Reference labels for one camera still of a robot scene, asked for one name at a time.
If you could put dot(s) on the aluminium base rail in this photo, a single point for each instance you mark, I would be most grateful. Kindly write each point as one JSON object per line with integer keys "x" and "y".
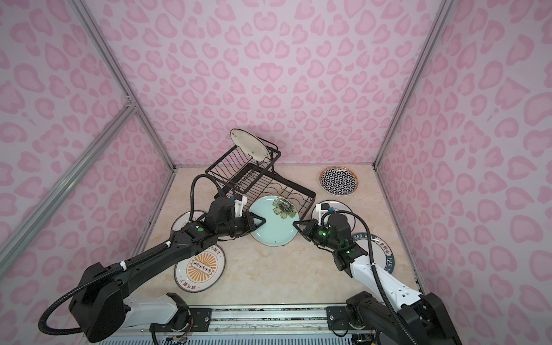
{"x": 264, "y": 318}

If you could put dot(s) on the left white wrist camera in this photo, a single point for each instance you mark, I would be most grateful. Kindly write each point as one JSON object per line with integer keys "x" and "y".
{"x": 240, "y": 202}

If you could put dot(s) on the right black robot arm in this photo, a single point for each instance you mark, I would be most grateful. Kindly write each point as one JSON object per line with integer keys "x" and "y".
{"x": 379, "y": 284}

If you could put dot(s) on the cream plate red berries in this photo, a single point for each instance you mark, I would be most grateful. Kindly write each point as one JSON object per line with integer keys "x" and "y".
{"x": 250, "y": 145}

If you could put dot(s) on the large orange sunburst plate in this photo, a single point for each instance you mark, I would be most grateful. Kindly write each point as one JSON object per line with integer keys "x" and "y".
{"x": 200, "y": 272}

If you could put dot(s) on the white plate dark lettered rim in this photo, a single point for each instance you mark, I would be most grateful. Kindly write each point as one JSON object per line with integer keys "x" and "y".
{"x": 382, "y": 252}

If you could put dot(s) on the left aluminium wall frame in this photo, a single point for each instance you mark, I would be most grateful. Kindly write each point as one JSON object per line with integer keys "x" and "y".
{"x": 27, "y": 230}

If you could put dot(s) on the white plate blue clover outline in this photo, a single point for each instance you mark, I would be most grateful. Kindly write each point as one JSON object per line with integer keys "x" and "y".
{"x": 339, "y": 206}

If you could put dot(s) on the navy geometric pattern plate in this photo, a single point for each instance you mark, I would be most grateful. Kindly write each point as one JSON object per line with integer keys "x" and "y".
{"x": 339, "y": 181}

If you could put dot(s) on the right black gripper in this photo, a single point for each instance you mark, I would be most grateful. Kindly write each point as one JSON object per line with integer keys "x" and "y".
{"x": 310, "y": 231}

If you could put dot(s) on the right aluminium corner post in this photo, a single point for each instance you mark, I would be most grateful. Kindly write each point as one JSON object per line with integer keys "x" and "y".
{"x": 443, "y": 15}

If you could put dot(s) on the small orange sunburst plate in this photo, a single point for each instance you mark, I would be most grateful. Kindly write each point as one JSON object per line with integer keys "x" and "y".
{"x": 183, "y": 219}

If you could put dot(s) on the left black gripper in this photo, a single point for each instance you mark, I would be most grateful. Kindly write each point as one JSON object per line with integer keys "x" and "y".
{"x": 249, "y": 222}

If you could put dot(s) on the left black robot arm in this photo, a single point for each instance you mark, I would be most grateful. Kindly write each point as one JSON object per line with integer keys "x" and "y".
{"x": 142, "y": 267}

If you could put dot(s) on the black wire dish rack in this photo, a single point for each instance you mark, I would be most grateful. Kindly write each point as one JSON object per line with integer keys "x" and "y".
{"x": 238, "y": 175}

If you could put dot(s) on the teal plate with flower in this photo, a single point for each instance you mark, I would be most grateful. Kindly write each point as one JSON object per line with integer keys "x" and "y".
{"x": 280, "y": 214}

